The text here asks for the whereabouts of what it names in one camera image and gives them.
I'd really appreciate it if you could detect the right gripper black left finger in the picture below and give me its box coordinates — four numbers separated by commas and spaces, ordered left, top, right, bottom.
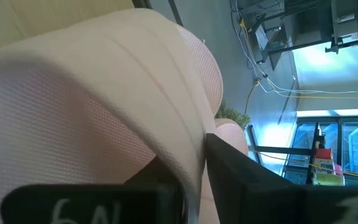
0, 155, 186, 224

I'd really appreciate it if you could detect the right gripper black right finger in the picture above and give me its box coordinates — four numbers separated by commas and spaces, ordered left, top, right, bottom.
205, 133, 358, 224

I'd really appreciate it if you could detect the pink slide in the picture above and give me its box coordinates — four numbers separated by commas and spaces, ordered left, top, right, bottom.
0, 7, 224, 224
214, 118, 250, 156

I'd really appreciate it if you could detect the yellow box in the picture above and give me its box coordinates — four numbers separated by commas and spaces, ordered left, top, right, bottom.
314, 172, 346, 187

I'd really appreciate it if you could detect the red box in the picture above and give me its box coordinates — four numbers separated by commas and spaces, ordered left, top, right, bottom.
314, 148, 334, 160

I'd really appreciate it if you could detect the green succulent plant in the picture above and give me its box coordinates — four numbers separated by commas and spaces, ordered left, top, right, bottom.
214, 99, 251, 130

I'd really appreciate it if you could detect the black workbench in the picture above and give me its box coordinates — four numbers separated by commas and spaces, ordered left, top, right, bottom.
237, 0, 358, 72

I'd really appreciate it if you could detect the black table frame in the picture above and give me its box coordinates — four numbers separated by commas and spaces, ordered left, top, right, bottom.
247, 124, 312, 164

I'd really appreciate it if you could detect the yellow cable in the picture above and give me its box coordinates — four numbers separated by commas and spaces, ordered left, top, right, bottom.
239, 18, 358, 100

